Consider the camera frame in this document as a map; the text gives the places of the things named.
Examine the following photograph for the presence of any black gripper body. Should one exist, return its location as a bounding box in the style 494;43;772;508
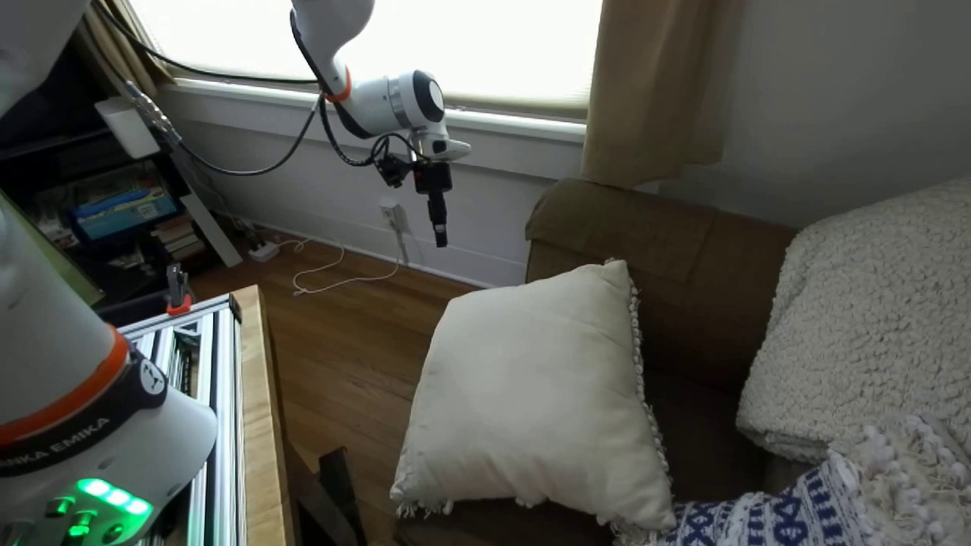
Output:
410;158;455;202

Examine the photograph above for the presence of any plain cream pillow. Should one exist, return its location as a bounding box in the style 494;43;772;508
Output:
387;258;680;535

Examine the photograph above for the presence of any brown upholstered sofa chair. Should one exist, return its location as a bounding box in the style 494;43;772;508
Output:
390;180;971;546

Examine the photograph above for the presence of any cream textured cushion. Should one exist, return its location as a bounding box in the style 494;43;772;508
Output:
733;175;971;471

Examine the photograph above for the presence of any blue white patterned pillow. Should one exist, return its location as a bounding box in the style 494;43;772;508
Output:
617;408;971;546

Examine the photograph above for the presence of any white power strip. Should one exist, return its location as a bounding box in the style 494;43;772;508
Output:
246;235;289;266

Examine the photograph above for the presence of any white leaning board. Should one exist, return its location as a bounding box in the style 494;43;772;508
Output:
180;192;246;269

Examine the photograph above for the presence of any wide beige curtain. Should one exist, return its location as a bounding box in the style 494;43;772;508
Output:
580;0;752;192

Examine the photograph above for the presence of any stack of books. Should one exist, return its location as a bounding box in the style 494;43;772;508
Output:
150;214;213;266

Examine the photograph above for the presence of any red clamp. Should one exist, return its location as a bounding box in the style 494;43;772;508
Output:
165;262;196;320

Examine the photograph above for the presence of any blue box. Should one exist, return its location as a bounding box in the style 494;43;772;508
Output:
70;180;181;243

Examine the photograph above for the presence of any narrow beige curtain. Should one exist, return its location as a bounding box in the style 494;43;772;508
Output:
74;0;177;99

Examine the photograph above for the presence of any green board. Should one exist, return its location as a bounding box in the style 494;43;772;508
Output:
39;228;107;308

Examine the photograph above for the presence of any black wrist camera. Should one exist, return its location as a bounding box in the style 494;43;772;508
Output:
374;133;420;192

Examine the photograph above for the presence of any white floor cable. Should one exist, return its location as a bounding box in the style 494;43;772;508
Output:
285;220;413;300

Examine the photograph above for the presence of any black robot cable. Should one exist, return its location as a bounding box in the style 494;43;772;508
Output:
95;0;423;194

